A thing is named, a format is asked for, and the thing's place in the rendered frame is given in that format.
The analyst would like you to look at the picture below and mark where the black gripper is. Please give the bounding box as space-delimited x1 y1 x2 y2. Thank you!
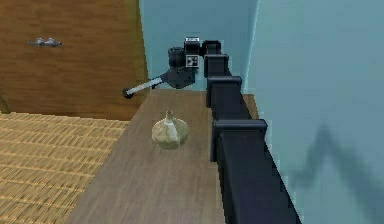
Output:
122 46 197 100

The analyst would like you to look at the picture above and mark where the pale round vase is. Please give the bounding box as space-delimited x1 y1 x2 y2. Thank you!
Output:
151 110 190 151

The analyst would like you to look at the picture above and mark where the grey door handle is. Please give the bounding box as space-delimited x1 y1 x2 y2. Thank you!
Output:
27 37 63 48

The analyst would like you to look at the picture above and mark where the brown wooden table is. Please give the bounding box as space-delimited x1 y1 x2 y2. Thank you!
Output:
63 88 260 224

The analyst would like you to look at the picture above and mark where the brown wooden door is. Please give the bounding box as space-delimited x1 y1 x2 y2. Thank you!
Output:
0 0 150 122

